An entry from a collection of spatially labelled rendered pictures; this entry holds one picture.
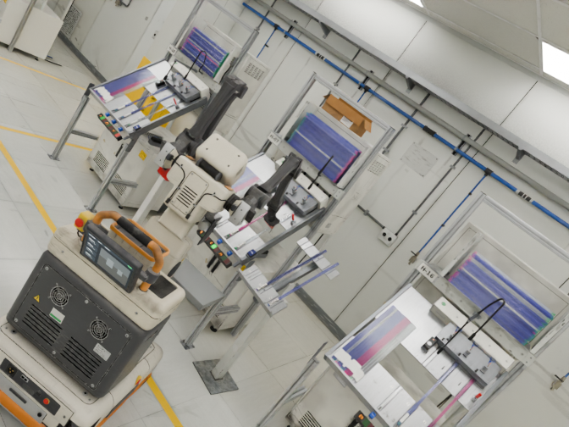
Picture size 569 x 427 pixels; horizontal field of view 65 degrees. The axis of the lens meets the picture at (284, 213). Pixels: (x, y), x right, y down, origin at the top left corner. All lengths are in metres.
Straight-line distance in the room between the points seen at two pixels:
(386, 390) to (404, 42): 3.42
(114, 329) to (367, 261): 3.03
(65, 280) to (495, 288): 2.13
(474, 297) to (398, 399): 0.70
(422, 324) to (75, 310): 1.82
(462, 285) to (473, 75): 2.37
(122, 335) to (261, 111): 3.89
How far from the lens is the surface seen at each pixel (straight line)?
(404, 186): 4.43
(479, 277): 2.73
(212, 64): 3.90
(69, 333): 2.05
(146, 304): 1.81
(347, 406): 2.91
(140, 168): 3.98
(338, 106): 3.53
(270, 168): 3.31
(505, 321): 2.73
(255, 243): 2.87
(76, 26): 8.64
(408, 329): 2.70
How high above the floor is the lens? 1.79
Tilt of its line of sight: 15 degrees down
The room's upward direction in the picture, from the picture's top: 37 degrees clockwise
